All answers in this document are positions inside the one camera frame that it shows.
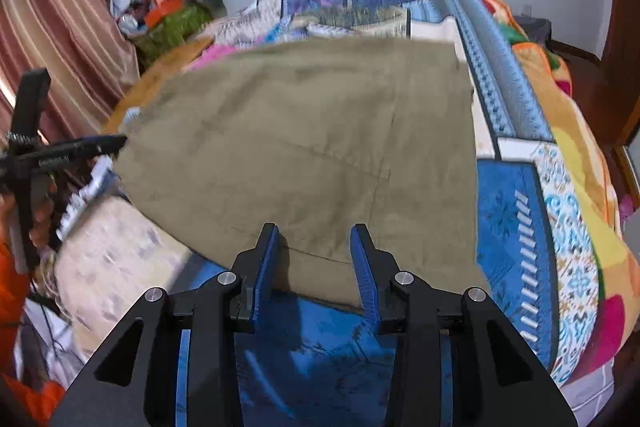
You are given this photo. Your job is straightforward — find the green bag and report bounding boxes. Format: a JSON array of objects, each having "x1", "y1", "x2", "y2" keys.
[{"x1": 134, "y1": 4, "x2": 215, "y2": 62}]

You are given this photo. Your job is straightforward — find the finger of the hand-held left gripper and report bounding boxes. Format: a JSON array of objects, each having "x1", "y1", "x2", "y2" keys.
[{"x1": 64, "y1": 133, "x2": 129, "y2": 159}]

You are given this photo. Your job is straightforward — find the person's left hand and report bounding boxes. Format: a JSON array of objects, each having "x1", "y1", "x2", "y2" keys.
[{"x1": 27, "y1": 174, "x2": 57, "y2": 253}]

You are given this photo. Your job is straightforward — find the beige floral bedsheet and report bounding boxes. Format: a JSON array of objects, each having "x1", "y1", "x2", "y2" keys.
[{"x1": 50, "y1": 194, "x2": 203, "y2": 350}]

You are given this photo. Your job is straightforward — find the orange clothing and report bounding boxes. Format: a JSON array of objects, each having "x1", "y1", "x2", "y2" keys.
[{"x1": 0, "y1": 373, "x2": 67, "y2": 426}]

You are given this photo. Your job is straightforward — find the dark chair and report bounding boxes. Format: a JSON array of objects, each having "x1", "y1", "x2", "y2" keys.
[{"x1": 515, "y1": 16, "x2": 553, "y2": 54}]

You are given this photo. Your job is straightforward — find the pink striped curtain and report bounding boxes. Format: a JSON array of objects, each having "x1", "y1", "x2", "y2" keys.
[{"x1": 0, "y1": 0, "x2": 141, "y2": 148}]

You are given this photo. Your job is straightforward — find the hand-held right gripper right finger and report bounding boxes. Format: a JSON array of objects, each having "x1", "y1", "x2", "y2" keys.
[{"x1": 349, "y1": 223, "x2": 579, "y2": 427}]

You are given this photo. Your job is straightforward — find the olive green pants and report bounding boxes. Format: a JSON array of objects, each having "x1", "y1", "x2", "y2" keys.
[{"x1": 111, "y1": 35, "x2": 495, "y2": 309}]

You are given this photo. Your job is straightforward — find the blue patchwork printed blanket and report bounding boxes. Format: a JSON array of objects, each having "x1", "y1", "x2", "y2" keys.
[{"x1": 172, "y1": 0, "x2": 628, "y2": 427}]

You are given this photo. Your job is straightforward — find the pile of mixed clothes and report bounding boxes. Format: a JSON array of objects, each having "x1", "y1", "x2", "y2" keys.
[{"x1": 109, "y1": 0, "x2": 227, "y2": 38}]

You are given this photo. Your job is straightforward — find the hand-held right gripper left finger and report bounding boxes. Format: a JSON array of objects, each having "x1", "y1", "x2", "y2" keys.
[{"x1": 50, "y1": 223, "x2": 281, "y2": 427}]

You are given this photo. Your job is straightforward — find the black cable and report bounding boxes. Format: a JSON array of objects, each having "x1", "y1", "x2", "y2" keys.
[{"x1": 27, "y1": 279, "x2": 83, "y2": 363}]

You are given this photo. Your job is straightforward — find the wooden door frame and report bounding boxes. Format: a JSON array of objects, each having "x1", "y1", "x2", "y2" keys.
[{"x1": 597, "y1": 0, "x2": 640, "y2": 212}]

